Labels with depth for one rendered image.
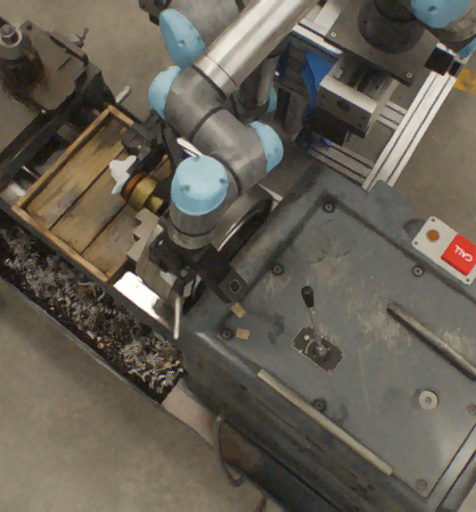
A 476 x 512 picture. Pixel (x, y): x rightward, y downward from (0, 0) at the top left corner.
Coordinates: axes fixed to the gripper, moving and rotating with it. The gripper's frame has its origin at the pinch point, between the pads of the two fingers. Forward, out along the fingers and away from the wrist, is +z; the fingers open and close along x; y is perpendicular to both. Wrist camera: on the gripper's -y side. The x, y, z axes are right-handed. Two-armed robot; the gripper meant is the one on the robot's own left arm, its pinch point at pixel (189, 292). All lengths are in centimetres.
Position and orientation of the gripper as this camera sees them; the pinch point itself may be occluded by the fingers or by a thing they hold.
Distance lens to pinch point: 134.9
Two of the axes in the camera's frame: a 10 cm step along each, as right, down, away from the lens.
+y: -7.9, -5.9, 1.7
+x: -5.9, 6.6, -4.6
